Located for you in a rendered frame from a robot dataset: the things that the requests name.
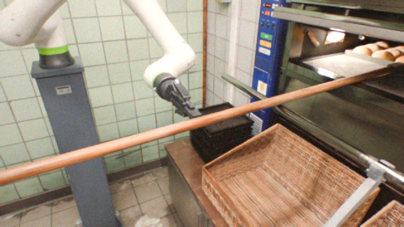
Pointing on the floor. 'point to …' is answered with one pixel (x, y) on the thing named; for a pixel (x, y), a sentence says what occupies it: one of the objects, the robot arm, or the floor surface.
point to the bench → (190, 186)
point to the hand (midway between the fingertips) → (192, 112)
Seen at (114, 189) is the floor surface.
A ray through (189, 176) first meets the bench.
